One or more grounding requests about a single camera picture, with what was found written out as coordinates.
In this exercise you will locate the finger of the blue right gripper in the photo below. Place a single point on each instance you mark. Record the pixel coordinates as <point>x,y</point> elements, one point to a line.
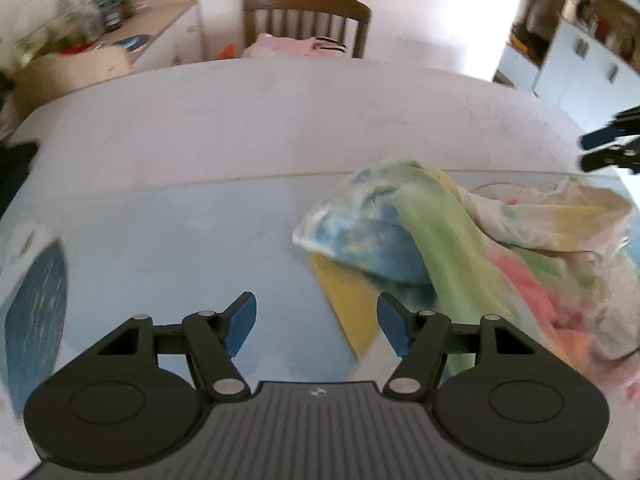
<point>621,159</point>
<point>601,137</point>

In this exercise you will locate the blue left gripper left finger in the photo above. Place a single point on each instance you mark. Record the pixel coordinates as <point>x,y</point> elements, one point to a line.
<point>239,320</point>

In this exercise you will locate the pink clothes on chair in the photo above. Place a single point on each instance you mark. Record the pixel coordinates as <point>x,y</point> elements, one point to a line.
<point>268,46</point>

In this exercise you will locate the tie-dye colourful garment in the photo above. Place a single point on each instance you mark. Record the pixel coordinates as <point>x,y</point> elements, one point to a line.
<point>554,263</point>

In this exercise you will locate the brown wooden chair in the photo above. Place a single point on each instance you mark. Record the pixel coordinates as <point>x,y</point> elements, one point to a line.
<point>346,21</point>

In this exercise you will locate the white wall cupboard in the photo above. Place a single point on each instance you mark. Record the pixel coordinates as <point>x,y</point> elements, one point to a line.
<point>578,75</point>

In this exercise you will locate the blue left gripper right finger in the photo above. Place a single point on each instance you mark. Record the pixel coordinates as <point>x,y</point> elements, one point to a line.
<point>394,320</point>

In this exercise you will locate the white sideboard cabinet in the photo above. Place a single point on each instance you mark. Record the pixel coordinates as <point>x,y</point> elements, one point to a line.
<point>167,33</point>

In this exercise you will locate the blue patterned table mat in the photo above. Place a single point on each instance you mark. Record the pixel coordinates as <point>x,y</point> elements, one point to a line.
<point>72,271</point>

